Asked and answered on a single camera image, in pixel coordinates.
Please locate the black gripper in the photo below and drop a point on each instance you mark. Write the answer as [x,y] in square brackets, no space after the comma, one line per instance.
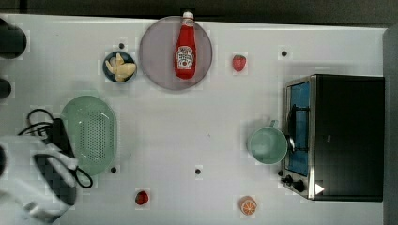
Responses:
[60,138]

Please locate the mint green oval strainer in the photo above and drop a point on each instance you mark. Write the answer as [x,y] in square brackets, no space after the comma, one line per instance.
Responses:
[91,127]

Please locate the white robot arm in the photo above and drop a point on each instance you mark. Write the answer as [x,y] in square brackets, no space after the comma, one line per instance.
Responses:
[39,172]

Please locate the small black cup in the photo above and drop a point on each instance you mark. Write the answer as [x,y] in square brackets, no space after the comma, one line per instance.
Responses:
[5,88]

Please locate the dark red toy strawberry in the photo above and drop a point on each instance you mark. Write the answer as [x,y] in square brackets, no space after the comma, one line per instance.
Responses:
[141,198]

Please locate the yellow toy chicken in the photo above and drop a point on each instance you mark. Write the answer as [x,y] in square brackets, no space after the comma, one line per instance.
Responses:
[119,68]

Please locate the small blue bowl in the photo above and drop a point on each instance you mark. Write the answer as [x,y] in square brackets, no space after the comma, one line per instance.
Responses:
[127,58]

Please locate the large black cup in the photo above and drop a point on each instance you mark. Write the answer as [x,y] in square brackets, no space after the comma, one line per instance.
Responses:
[13,40]

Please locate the grey round plate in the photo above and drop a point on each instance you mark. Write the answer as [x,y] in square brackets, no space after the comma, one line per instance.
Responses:
[156,53]

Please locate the red ketchup bottle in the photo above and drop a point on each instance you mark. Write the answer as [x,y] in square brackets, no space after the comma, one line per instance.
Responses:
[185,50]

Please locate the orange slice toy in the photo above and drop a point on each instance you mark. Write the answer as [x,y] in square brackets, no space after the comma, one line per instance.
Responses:
[247,205]

